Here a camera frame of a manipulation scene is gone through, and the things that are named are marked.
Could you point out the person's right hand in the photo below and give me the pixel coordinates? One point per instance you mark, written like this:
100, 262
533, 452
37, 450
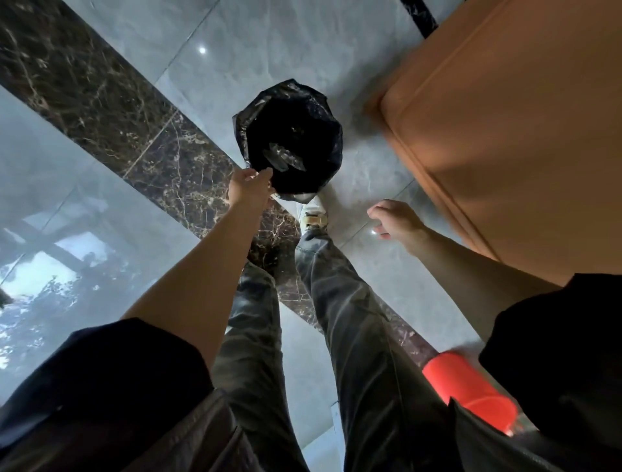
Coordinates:
401, 221

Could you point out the person's left hand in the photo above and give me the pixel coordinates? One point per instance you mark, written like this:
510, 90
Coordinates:
249, 190

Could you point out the person's left thumb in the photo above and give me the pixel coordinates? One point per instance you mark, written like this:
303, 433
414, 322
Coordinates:
267, 177

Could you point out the person's right thumb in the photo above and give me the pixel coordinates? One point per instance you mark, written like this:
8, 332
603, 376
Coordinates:
383, 234

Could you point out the black plastic trash bag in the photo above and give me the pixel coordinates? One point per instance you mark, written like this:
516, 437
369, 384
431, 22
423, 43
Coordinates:
296, 131

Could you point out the person's right forearm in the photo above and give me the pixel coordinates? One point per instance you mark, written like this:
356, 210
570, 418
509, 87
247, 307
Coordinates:
476, 282

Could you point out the person's left forearm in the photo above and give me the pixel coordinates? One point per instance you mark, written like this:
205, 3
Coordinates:
204, 287

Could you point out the clear crumpled plastic wrapper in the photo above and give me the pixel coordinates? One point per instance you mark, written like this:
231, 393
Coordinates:
284, 158

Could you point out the white sneaker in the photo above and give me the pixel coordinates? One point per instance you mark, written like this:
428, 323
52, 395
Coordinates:
312, 214

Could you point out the grey washed jeans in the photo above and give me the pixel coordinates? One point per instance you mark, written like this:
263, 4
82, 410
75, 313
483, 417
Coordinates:
359, 350

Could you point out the orange wooden cabinet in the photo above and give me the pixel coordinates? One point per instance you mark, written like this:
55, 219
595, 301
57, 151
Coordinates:
515, 131

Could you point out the red cylindrical container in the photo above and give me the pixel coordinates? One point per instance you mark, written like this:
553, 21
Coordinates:
461, 381

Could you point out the black t-shirt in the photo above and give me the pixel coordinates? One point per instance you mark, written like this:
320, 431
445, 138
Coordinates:
559, 369

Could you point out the dark brown open jacket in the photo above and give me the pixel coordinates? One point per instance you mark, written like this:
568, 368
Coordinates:
170, 440

